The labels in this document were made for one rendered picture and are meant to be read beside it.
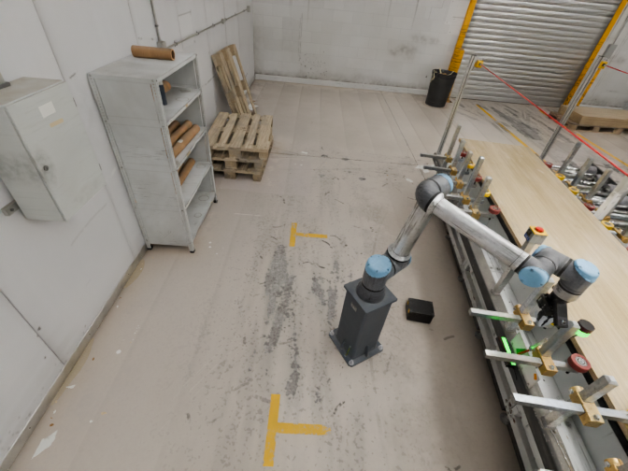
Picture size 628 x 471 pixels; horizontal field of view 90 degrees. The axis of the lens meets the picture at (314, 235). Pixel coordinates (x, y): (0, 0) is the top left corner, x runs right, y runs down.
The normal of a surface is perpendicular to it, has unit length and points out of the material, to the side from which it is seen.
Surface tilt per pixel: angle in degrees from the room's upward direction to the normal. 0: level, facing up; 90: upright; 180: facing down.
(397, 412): 0
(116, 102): 90
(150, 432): 0
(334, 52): 90
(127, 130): 90
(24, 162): 90
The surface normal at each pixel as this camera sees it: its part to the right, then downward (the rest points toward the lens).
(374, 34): -0.02, 0.64
